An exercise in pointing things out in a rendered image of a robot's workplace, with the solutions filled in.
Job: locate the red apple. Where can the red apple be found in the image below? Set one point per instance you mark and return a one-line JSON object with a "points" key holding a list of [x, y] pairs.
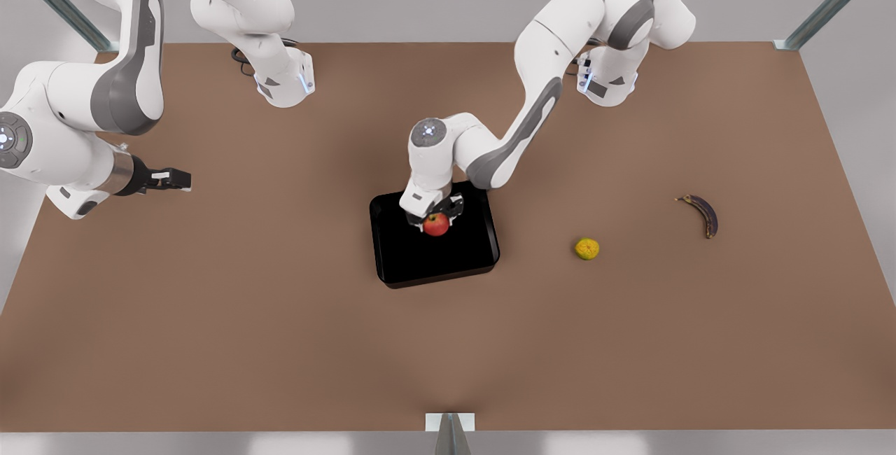
{"points": [[436, 224]]}

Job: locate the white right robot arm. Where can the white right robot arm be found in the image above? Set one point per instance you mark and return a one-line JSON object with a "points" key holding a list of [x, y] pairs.
{"points": [[133, 70]]}

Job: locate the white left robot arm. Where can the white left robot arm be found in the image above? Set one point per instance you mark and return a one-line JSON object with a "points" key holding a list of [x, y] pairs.
{"points": [[539, 63]]}

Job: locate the black square tray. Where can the black square tray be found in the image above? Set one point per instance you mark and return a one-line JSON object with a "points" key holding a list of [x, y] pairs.
{"points": [[434, 248]]}

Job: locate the yellow-green lemon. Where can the yellow-green lemon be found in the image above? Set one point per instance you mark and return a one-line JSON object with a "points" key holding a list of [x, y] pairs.
{"points": [[586, 248]]}

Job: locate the overripe dark banana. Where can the overripe dark banana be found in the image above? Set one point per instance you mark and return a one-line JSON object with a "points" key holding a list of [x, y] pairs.
{"points": [[703, 211]]}

